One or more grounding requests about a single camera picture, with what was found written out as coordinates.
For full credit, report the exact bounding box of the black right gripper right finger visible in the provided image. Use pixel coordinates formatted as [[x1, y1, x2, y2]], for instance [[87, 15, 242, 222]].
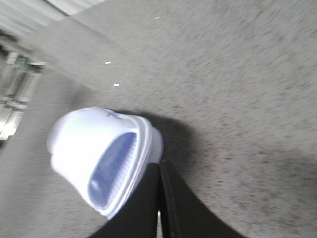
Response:
[[159, 160, 243, 238]]

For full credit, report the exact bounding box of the light blue right-side slipper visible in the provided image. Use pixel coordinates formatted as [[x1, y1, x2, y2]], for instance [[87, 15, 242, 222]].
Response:
[[47, 107, 163, 219]]

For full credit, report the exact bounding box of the beige pleated curtain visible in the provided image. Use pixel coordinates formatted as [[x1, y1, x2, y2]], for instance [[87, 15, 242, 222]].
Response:
[[0, 0, 102, 38]]

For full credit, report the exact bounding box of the metal frame structure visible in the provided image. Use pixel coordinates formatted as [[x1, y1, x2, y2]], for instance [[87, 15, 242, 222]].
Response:
[[0, 30, 47, 146]]

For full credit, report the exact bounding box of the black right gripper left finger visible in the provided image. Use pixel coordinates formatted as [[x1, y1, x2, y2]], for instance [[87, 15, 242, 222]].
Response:
[[90, 163, 160, 238]]

